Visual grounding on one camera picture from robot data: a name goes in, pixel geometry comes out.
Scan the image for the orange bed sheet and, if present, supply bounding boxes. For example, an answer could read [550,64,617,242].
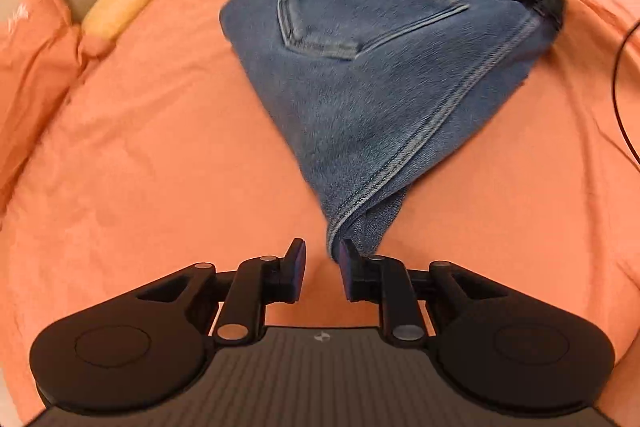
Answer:
[0,0,640,427]

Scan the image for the blue denim pants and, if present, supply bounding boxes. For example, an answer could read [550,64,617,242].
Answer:
[220,0,560,264]

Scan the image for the yellow pillow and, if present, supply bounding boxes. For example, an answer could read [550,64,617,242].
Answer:
[81,0,160,42]

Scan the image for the orange pillow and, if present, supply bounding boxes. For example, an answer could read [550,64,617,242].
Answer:
[0,0,101,213]

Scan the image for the black cable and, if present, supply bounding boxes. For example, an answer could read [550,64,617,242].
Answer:
[612,18,640,164]

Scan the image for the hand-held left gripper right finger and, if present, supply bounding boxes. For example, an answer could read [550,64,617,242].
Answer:
[339,239,502,342]

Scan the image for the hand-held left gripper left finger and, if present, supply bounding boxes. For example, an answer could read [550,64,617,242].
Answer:
[135,238,307,342]

